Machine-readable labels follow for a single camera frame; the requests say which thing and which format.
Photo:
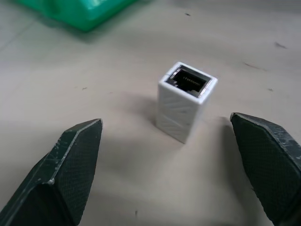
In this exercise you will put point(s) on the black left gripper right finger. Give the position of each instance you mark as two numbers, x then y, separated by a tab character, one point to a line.
268	164

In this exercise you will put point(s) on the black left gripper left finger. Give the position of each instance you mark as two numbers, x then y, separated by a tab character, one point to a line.
58	171

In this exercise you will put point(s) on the white ethernet coupler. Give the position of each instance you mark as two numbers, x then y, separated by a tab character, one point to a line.
178	113

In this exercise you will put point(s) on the green plastic bin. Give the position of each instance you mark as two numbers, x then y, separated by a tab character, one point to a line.
77	11

